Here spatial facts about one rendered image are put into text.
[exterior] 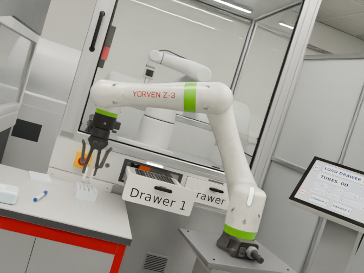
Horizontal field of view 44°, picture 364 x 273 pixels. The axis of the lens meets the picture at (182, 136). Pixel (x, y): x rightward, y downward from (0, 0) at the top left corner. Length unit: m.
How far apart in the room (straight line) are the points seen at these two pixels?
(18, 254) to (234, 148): 0.89
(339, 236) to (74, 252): 1.31
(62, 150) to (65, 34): 3.20
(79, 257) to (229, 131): 0.75
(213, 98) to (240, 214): 0.43
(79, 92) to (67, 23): 3.17
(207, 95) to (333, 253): 1.11
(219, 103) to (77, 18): 3.74
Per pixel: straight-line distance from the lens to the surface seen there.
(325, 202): 2.28
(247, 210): 1.66
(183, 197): 1.83
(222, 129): 1.80
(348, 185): 2.34
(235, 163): 1.81
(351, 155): 3.51
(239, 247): 1.65
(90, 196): 1.87
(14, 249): 1.62
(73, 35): 5.21
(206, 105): 1.64
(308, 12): 2.33
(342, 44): 6.38
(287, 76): 2.27
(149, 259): 2.26
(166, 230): 2.22
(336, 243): 2.35
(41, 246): 1.60
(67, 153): 2.11
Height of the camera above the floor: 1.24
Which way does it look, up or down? 4 degrees down
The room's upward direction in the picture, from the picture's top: 17 degrees clockwise
